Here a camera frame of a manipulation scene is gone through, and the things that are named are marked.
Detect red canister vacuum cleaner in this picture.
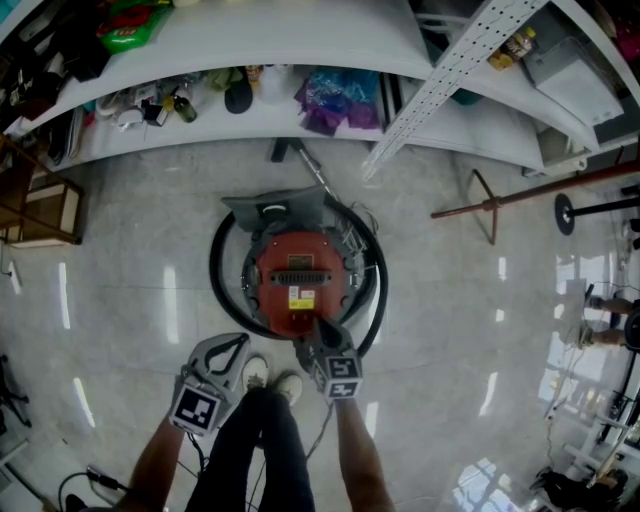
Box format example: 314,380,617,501
209,192,390,356

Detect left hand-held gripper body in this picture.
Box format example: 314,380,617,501
169,364,241,438

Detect black adapter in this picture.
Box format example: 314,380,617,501
141,98,169,128

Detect metal vacuum wand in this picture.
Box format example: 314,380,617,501
271,138,336,199

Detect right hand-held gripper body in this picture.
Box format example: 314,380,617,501
294,339,365,401

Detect person's left forearm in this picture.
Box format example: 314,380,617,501
117,417,189,512

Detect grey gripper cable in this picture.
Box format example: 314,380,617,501
304,399,336,461

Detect person's white right shoe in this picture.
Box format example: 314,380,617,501
272,369,304,406

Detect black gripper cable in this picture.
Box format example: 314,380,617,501
187,432,211,476

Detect wooden step stool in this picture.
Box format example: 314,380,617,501
0,133,85,250

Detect white plastic bottle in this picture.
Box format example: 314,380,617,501
259,63,295,105

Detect yellow drink bottle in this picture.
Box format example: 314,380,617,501
487,27,540,71

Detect white plastic bin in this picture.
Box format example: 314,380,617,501
537,124,590,177

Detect stack of thin trays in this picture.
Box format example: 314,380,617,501
47,105,85,166

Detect black cable with plug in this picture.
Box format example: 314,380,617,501
57,464,131,512

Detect person's black trousers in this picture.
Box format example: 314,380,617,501
184,387,316,512

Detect person's white left shoe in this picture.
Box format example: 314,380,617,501
242,354,270,394

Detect black coat stand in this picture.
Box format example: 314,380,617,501
553,185,640,237

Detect brown coat rack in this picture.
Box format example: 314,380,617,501
430,159,640,247

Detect white metal shelving unit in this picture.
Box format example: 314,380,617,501
0,0,640,181

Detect grey vacuum floor nozzle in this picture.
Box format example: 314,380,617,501
221,184,334,236

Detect purple foil bundle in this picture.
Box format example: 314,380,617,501
294,67,382,137

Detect black oval brush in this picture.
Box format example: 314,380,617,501
223,74,255,115

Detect person's white shoe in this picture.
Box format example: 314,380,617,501
242,354,270,394
272,369,304,406

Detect person's right forearm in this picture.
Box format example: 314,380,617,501
333,398,396,512

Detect dark green bottle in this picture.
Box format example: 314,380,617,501
172,88,199,124

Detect green snack packet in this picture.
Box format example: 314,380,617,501
96,0,169,55

